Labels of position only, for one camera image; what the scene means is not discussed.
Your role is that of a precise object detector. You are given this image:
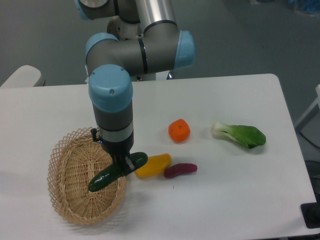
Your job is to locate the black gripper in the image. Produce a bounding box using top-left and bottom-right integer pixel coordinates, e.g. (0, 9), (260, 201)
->
(102, 139), (135, 177)

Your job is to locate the green cucumber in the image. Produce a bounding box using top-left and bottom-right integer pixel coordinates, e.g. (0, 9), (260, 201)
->
(87, 152), (148, 192)

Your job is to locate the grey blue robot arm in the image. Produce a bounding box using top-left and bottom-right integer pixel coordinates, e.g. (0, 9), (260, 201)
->
(75, 0), (195, 177)

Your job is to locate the woven wicker basket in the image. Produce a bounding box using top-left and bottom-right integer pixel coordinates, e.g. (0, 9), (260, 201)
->
(47, 128), (126, 225)

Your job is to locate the yellow bell pepper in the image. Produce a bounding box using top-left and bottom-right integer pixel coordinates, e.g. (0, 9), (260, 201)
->
(134, 153), (172, 179)

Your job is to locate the purple sweet potato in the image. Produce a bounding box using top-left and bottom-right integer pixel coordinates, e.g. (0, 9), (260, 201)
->
(163, 163), (198, 179)

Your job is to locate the orange tangerine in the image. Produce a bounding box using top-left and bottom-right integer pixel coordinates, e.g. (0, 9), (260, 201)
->
(168, 119), (191, 143)

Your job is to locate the green bok choy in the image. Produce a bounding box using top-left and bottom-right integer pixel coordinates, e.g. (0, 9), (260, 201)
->
(211, 122), (266, 149)

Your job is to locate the white chair armrest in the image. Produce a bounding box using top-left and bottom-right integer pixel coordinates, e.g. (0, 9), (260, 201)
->
(0, 65), (46, 89)

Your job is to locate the black device at table edge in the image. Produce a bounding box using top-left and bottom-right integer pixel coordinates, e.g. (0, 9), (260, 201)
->
(300, 202), (320, 229)

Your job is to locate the black cable connector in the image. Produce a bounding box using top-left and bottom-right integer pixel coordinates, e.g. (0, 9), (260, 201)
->
(90, 128), (101, 143)

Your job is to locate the white furniture frame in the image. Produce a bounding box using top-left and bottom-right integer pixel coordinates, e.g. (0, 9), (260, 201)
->
(294, 84), (320, 150)

